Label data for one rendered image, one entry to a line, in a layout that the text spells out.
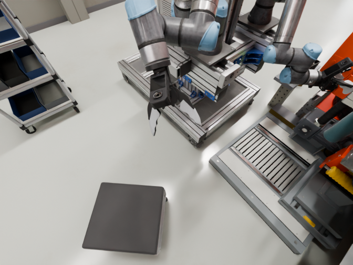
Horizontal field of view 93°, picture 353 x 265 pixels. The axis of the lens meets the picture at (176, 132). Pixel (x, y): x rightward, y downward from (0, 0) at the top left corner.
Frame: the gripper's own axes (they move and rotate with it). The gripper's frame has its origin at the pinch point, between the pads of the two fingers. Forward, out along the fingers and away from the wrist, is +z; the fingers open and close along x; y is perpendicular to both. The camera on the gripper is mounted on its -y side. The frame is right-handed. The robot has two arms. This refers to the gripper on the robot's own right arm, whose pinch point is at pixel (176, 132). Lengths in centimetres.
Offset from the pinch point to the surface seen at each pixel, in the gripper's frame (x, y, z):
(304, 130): -75, 83, 51
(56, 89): 130, 107, -32
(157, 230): 29, 15, 58
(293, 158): -69, 88, 77
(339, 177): -67, 35, 56
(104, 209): 58, 19, 43
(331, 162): -69, 45, 53
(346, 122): -79, 50, 34
